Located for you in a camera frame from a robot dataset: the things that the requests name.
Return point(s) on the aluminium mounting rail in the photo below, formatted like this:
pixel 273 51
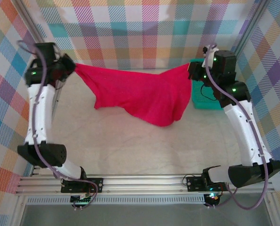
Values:
pixel 142 184

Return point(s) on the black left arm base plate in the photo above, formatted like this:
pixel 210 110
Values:
pixel 96 184

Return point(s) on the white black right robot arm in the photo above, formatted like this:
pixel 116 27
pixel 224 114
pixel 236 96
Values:
pixel 246 131

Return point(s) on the green circuit board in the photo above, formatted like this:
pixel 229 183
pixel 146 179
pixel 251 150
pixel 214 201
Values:
pixel 79 200

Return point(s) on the aluminium frame post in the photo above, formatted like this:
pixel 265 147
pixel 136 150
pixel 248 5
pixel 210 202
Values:
pixel 250 28
pixel 30 21

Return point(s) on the red t-shirt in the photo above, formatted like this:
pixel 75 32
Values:
pixel 142 94

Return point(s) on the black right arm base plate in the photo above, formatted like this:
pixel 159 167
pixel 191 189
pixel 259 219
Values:
pixel 194 183

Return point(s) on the teal plastic mesh basket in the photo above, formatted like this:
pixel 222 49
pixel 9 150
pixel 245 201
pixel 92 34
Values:
pixel 206 102

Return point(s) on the black orange controller module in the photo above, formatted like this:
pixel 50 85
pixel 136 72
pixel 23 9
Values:
pixel 213 199

